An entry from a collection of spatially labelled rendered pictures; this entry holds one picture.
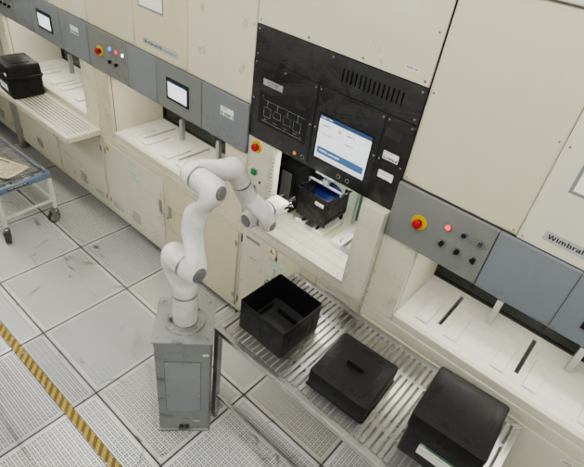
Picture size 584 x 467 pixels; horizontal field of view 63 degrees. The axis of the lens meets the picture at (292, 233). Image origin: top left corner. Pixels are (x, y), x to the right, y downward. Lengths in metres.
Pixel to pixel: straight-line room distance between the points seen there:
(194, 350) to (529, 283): 1.46
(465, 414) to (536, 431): 0.52
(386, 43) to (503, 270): 0.97
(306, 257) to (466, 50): 1.33
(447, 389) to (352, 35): 1.43
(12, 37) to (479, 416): 4.44
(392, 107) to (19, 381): 2.54
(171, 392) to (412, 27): 1.99
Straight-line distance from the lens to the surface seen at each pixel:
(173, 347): 2.32
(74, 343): 3.36
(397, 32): 1.92
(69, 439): 2.99
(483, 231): 1.96
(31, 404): 3.16
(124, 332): 3.36
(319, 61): 2.15
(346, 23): 2.04
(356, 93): 2.06
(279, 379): 2.18
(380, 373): 2.18
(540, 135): 1.80
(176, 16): 2.80
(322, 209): 2.65
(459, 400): 2.03
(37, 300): 3.68
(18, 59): 4.49
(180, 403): 2.69
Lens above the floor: 2.54
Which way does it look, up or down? 38 degrees down
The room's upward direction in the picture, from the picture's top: 9 degrees clockwise
